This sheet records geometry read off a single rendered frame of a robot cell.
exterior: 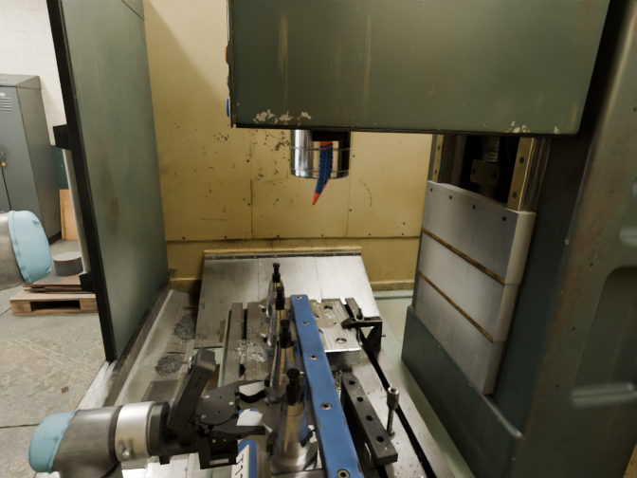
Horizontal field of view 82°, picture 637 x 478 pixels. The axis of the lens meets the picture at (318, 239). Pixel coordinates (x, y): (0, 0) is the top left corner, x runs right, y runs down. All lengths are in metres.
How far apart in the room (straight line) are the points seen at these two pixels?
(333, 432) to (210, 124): 1.67
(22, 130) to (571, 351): 5.32
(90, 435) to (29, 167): 4.96
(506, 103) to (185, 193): 1.61
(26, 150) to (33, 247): 4.77
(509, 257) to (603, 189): 0.23
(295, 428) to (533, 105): 0.67
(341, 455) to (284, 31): 0.60
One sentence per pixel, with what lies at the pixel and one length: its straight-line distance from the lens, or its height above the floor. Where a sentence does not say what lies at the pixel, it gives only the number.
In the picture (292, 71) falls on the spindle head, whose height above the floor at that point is 1.67.
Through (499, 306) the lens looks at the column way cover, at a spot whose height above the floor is 1.17.
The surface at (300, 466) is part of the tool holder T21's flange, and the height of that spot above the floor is 1.22.
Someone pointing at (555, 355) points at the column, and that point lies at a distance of 1.04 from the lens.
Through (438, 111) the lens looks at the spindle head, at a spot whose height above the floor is 1.62.
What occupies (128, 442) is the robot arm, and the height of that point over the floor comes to 1.18.
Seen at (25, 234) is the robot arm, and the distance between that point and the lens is 0.71.
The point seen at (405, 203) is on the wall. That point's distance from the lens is 2.19.
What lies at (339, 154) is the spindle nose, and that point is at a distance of 0.92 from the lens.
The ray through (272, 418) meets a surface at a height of 1.22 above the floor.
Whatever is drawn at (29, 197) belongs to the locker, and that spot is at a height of 0.62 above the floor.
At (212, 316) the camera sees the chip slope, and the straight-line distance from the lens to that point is 1.86.
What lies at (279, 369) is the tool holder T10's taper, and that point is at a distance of 0.56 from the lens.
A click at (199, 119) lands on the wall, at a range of 1.99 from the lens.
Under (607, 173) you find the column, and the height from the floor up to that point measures 1.52.
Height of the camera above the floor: 1.60
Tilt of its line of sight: 18 degrees down
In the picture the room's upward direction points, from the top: 2 degrees clockwise
